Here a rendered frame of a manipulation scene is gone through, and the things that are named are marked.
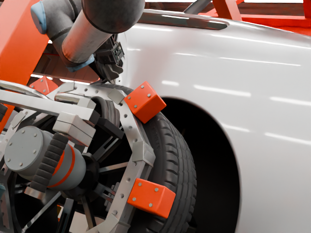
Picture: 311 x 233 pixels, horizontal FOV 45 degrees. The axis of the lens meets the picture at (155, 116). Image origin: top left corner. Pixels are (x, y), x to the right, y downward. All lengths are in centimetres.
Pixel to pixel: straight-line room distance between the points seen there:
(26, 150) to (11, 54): 54
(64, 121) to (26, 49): 69
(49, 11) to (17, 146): 42
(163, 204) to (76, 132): 28
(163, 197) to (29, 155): 36
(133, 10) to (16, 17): 89
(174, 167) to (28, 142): 40
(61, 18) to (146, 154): 49
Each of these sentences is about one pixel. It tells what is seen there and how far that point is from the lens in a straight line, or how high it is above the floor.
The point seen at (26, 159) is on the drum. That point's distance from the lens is 102.
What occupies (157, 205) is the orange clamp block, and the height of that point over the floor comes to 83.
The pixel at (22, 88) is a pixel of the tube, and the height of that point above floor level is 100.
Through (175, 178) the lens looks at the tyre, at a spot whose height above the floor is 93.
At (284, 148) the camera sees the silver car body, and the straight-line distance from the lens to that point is 138.
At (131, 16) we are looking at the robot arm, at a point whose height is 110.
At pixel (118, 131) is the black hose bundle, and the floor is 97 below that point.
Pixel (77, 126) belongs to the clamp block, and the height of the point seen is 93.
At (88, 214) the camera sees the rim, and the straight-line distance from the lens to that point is 116.
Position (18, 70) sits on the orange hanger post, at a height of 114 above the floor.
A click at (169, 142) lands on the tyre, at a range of 108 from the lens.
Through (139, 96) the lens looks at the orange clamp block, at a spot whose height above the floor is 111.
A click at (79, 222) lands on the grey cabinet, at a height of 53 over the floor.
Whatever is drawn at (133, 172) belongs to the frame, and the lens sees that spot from 100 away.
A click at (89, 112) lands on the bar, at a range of 89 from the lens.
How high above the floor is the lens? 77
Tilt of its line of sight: 16 degrees up
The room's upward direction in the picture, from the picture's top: 22 degrees clockwise
